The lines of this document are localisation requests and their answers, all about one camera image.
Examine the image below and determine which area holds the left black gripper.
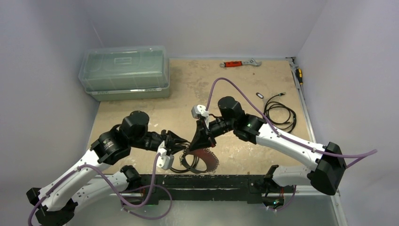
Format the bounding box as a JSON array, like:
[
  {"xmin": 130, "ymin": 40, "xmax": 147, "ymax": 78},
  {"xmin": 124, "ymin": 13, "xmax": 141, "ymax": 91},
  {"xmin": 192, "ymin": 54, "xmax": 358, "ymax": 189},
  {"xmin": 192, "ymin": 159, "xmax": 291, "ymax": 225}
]
[{"xmin": 130, "ymin": 129, "xmax": 188, "ymax": 153}]

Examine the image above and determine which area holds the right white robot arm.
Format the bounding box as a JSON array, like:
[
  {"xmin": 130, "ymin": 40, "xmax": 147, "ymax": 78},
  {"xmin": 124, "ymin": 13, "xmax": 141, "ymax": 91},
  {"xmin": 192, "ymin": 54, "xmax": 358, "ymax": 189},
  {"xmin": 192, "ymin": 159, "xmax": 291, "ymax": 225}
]
[{"xmin": 190, "ymin": 96, "xmax": 347, "ymax": 195}]

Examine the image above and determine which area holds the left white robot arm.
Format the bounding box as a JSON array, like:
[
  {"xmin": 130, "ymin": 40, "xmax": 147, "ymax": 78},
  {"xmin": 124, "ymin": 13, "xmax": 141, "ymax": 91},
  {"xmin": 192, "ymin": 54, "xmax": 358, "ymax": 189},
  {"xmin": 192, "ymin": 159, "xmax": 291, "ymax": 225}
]
[{"xmin": 26, "ymin": 111, "xmax": 188, "ymax": 226}]

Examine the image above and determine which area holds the clear green plastic storage box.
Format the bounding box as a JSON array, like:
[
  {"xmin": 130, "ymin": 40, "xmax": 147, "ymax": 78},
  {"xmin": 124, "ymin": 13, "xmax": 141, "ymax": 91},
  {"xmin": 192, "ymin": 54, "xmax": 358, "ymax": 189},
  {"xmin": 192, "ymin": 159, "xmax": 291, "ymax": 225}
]
[{"xmin": 78, "ymin": 46, "xmax": 170, "ymax": 102}]

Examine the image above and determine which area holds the yellow black screwdriver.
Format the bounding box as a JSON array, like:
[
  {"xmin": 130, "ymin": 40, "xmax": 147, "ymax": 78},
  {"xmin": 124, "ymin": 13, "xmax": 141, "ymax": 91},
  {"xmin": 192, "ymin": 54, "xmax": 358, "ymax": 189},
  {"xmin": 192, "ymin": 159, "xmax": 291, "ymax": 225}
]
[{"xmin": 295, "ymin": 68, "xmax": 303, "ymax": 86}]

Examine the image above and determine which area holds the black coiled cable loop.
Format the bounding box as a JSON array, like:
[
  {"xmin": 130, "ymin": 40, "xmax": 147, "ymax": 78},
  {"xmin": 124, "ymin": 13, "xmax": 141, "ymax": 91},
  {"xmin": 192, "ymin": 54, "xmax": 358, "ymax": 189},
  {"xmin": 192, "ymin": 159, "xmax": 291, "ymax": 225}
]
[{"xmin": 168, "ymin": 146, "xmax": 200, "ymax": 174}]

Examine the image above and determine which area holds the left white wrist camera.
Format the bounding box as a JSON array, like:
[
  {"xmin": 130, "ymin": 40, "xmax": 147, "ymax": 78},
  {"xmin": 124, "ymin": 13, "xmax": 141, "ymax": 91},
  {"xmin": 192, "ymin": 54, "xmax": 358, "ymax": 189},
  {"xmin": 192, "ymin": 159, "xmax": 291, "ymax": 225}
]
[{"xmin": 156, "ymin": 141, "xmax": 174, "ymax": 170}]

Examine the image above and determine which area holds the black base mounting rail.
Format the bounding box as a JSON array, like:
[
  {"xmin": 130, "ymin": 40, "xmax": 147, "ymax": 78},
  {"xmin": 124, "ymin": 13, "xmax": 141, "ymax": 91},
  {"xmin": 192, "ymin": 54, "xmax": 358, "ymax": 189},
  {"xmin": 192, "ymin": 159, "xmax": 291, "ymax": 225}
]
[{"xmin": 155, "ymin": 174, "xmax": 294, "ymax": 204}]

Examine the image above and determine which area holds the black key tag by cable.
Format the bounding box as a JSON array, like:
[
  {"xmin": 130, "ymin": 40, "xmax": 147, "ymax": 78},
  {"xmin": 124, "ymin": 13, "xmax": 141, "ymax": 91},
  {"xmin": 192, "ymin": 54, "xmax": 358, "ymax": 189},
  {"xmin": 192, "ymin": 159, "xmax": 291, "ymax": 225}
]
[{"xmin": 256, "ymin": 92, "xmax": 264, "ymax": 99}]

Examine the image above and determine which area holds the red handled adjustable wrench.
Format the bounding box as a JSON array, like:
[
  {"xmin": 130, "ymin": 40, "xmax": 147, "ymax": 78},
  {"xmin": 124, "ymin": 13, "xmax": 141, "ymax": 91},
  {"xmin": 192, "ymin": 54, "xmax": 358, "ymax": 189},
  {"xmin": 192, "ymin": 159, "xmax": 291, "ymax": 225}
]
[{"xmin": 219, "ymin": 58, "xmax": 262, "ymax": 68}]

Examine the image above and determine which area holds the black coiled ethernet cable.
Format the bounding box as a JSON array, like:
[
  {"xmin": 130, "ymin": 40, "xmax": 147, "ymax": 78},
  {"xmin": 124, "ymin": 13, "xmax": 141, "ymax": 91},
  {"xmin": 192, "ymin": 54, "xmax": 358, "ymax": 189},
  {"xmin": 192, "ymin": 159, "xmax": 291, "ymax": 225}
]
[{"xmin": 262, "ymin": 92, "xmax": 297, "ymax": 135}]

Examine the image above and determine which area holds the aluminium frame rail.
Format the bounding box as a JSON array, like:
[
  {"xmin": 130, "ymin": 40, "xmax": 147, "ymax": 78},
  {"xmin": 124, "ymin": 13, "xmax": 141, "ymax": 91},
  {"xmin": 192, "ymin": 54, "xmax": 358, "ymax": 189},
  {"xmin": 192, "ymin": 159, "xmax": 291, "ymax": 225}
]
[{"xmin": 96, "ymin": 174, "xmax": 341, "ymax": 198}]

